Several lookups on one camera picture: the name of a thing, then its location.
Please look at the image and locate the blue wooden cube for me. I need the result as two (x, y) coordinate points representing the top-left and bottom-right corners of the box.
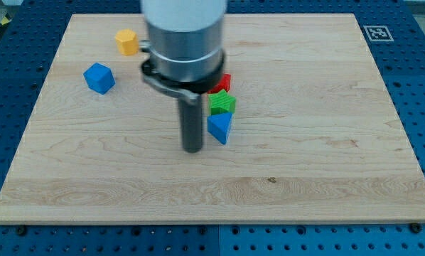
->
(83, 63), (115, 95)

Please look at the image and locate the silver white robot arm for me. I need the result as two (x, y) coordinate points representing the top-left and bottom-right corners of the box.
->
(140, 0), (227, 153)

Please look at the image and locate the blue triangular wooden block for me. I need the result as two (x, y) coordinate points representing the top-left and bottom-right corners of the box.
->
(207, 112), (233, 144)

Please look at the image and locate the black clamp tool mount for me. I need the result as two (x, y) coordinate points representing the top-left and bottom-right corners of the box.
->
(141, 50), (226, 105)

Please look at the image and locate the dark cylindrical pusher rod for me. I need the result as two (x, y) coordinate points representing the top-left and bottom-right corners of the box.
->
(178, 97), (203, 153)

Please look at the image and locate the black bolt front left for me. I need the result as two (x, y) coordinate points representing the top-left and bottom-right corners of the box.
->
(15, 225), (27, 236)

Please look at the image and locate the green star wooden block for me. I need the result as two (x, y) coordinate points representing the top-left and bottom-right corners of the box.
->
(208, 90), (237, 115)

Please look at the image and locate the black bolt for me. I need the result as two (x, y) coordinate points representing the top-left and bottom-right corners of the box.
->
(409, 223), (423, 234)
(15, 225), (27, 236)

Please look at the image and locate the red wooden block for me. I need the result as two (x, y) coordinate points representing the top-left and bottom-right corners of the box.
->
(208, 73), (231, 94)

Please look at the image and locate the light wooden board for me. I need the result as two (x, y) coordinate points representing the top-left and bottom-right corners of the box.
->
(0, 14), (425, 225)

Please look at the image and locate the white fiducial marker tag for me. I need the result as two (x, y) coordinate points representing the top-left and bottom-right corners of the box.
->
(364, 25), (394, 42)

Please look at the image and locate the yellow hexagonal wooden block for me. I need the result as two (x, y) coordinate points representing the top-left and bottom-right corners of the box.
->
(114, 28), (139, 55)

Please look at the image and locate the black bolt front right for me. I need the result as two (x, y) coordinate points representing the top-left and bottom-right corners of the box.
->
(409, 223), (423, 234)

